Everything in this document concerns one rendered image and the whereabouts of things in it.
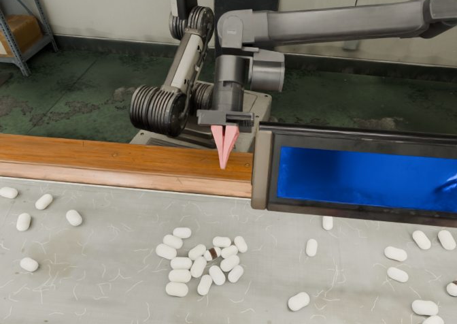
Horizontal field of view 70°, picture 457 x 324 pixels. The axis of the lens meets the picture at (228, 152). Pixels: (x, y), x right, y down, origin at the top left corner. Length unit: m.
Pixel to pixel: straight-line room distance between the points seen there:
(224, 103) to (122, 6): 2.24
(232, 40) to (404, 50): 2.17
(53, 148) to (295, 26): 0.60
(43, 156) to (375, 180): 0.71
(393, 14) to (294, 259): 0.47
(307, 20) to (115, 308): 0.59
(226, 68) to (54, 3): 2.53
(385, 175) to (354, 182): 0.03
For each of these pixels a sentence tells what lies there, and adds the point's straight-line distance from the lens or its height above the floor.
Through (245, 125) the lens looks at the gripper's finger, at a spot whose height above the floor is 0.90.
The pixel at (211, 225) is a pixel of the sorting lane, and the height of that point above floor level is 0.74.
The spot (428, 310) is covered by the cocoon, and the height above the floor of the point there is 0.76.
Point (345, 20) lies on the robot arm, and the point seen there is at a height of 1.05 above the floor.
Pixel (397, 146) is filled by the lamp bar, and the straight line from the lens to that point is 0.30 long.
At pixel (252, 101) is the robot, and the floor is 0.47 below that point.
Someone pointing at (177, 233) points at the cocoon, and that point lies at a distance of 0.63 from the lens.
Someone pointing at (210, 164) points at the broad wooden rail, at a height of 0.76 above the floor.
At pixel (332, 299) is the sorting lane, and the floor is 0.74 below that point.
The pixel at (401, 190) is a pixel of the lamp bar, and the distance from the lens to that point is 0.31.
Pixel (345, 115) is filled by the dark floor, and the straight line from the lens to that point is 2.24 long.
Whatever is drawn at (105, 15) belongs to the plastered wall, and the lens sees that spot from 2.87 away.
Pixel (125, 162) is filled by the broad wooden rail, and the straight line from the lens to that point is 0.77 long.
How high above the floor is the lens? 1.29
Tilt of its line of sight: 44 degrees down
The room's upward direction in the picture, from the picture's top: straight up
